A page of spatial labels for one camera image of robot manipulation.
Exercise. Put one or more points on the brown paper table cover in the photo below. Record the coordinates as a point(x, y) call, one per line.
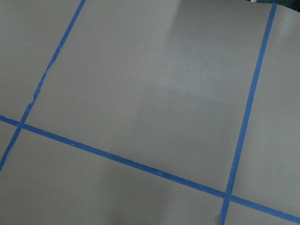
point(149, 112)

